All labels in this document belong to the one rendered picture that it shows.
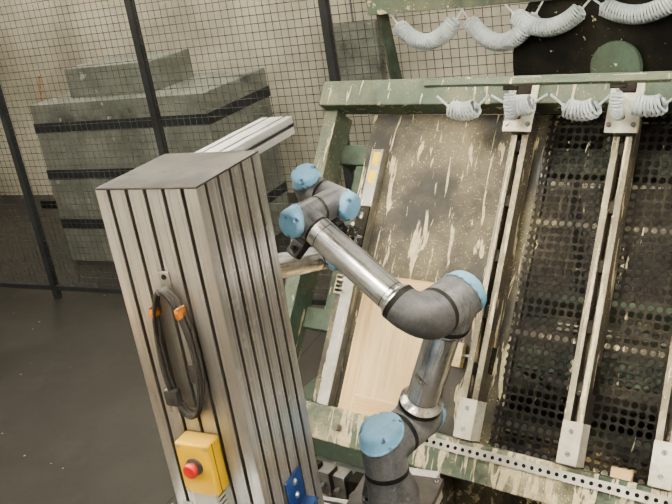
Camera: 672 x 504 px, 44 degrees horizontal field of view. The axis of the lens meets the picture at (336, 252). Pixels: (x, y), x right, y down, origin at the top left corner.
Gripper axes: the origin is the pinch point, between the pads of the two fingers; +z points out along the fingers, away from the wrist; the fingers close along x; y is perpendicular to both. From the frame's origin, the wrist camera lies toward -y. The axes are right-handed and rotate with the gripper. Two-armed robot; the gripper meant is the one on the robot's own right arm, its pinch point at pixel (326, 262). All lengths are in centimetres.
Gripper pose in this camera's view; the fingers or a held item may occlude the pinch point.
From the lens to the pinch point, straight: 236.9
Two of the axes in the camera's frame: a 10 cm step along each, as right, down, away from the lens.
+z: 2.1, 6.2, 7.5
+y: 7.4, -6.0, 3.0
